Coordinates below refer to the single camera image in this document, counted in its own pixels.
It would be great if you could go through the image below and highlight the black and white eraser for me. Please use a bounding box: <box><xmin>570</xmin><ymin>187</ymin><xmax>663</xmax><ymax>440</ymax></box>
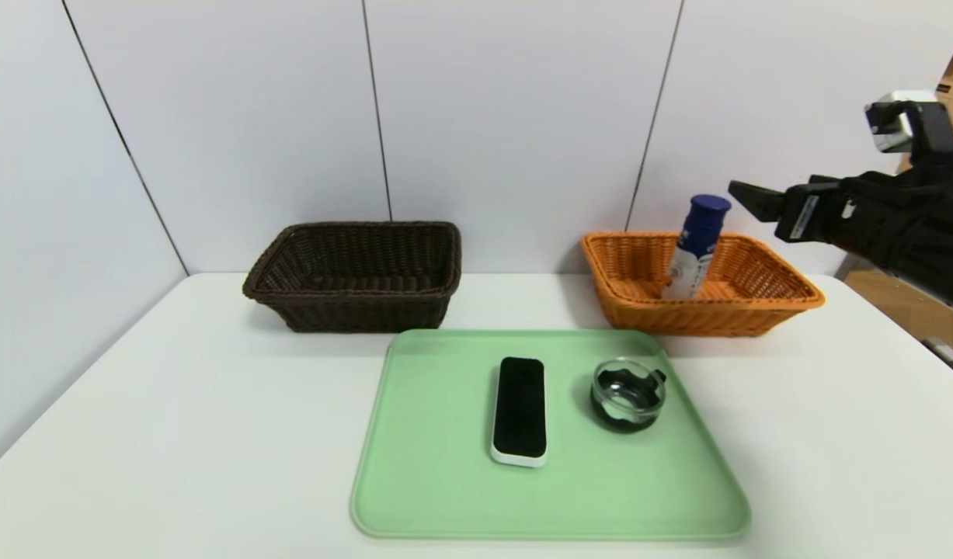
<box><xmin>490</xmin><ymin>356</ymin><xmax>548</xmax><ymax>468</ymax></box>

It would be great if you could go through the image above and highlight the glass cup with black sleeve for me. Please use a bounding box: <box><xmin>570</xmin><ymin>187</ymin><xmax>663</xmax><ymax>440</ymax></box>
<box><xmin>589</xmin><ymin>356</ymin><xmax>667</xmax><ymax>434</ymax></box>

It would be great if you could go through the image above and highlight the orange wicker basket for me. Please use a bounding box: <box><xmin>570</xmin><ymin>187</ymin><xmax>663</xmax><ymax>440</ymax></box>
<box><xmin>581</xmin><ymin>232</ymin><xmax>825</xmax><ymax>338</ymax></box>

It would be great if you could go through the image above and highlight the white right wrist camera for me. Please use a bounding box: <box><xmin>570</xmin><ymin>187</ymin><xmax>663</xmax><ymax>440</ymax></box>
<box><xmin>864</xmin><ymin>91</ymin><xmax>953</xmax><ymax>156</ymax></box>

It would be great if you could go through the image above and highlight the grey chair base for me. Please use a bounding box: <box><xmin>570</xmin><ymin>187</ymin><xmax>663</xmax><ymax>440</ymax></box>
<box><xmin>921</xmin><ymin>338</ymin><xmax>953</xmax><ymax>385</ymax></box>

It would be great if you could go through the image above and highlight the dark brown wicker basket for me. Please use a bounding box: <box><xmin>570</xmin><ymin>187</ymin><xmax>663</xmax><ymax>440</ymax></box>
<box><xmin>242</xmin><ymin>222</ymin><xmax>463</xmax><ymax>335</ymax></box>

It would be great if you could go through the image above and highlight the light green plastic tray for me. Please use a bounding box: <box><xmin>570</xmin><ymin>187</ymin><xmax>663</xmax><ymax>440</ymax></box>
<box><xmin>350</xmin><ymin>328</ymin><xmax>750</xmax><ymax>540</ymax></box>

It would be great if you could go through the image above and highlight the white bottle with blue cap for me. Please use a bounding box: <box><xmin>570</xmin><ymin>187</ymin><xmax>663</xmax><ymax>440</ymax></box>
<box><xmin>661</xmin><ymin>194</ymin><xmax>732</xmax><ymax>300</ymax></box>

